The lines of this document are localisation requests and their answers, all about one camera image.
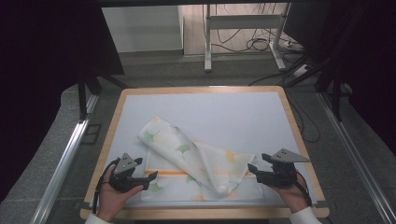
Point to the black curtain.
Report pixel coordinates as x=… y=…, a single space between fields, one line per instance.
x=46 y=77
x=367 y=62

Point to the white metal desk frame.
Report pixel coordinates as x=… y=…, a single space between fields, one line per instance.
x=243 y=21

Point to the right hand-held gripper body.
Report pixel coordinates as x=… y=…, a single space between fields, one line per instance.
x=281 y=175

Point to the aluminium floor rail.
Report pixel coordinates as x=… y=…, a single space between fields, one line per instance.
x=67 y=155
x=358 y=161

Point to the person's right hand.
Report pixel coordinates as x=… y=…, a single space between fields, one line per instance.
x=294 y=196

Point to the white table mat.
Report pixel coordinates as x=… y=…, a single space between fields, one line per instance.
x=218 y=109

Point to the white ginkgo leaf print pillowcase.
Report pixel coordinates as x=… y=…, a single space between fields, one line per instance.
x=199 y=155

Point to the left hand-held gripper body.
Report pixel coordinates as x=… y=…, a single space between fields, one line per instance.
x=124 y=180

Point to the black metal stand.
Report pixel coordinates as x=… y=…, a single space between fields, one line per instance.
x=336 y=93
x=82 y=96

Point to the person's left hand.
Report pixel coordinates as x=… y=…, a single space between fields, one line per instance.
x=110 y=200

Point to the white panel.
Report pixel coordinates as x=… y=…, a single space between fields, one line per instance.
x=141 y=29

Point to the white power strip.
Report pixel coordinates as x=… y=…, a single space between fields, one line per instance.
x=292 y=45

